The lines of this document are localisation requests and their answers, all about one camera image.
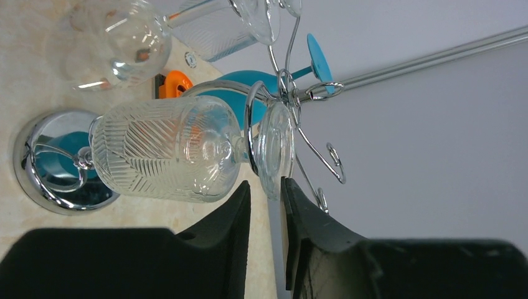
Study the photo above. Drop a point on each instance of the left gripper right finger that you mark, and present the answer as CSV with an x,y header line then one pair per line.
x,y
325,259

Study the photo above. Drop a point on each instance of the small metal washer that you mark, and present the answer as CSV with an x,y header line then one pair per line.
x,y
190,59

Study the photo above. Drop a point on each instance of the clear ribbed wine glass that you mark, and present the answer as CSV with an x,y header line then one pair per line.
x,y
216,29
114,44
188,149

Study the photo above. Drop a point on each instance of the orange toy block piece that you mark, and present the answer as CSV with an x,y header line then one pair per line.
x,y
172,85

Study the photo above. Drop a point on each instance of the chrome wine glass rack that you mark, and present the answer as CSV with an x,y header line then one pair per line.
x,y
52,154

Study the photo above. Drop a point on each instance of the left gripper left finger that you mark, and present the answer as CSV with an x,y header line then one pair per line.
x,y
207,260

